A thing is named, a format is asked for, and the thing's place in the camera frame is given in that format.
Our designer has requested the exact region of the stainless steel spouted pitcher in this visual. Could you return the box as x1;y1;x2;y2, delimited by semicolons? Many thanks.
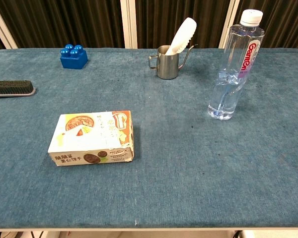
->
148;44;198;80

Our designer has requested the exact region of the white plastic serrated tool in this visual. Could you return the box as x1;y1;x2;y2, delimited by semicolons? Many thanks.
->
165;17;198;55

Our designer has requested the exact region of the printed cardboard cookie box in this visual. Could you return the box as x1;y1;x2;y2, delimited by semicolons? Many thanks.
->
47;110;134;167

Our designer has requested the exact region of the dark bristle scrubbing brush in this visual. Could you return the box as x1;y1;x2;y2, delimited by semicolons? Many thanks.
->
0;80;36;98

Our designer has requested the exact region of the white frame post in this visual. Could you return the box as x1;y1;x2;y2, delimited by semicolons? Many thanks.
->
0;0;18;50
218;0;240;49
120;0;138;49

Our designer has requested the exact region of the clear plastic water bottle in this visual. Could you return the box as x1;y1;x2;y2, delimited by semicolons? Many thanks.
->
207;9;265;121

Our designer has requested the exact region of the blue toy building block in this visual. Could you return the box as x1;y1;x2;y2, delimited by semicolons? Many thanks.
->
60;44;88;69

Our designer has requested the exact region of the blue fabric tablecloth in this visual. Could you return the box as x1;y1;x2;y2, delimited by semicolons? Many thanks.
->
0;47;298;229

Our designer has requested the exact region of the dark brown pleated curtain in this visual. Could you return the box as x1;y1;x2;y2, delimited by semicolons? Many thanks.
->
135;0;231;50
0;0;125;50
234;0;298;50

